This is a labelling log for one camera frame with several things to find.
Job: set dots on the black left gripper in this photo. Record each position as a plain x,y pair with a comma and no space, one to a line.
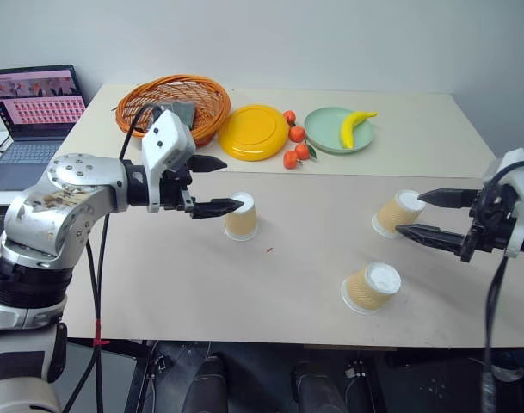
173,189

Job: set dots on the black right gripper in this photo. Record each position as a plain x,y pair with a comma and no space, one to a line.
489,228

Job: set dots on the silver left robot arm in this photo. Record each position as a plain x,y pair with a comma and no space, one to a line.
72,189

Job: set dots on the tan ribbed paper cup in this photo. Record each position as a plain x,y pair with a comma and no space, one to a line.
241,226
369,288
392,215

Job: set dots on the yellow plastic plate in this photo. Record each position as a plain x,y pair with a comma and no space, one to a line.
253,133

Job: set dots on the dark grey object in basket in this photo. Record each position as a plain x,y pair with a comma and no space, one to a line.
185,112

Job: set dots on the orange woven basket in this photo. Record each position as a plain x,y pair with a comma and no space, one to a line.
210,103

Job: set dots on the small orange tangerine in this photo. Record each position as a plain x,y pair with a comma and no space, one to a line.
290,117
297,133
302,151
291,160

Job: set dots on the green tangerine leaf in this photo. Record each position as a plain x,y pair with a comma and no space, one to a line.
312,151

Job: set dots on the light green plate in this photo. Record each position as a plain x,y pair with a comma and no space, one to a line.
324,129

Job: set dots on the yellow banana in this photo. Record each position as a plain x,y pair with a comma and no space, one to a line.
349,129

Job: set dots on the open grey laptop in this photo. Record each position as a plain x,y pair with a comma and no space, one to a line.
33,129

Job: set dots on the dark rounded shape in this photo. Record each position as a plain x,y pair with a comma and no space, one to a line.
317,387
207,383

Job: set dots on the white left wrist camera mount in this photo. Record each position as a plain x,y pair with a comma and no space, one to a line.
167,137

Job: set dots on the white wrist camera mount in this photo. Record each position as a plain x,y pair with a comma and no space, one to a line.
514,157
167,137

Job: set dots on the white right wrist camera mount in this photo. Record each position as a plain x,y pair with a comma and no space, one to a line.
514,157

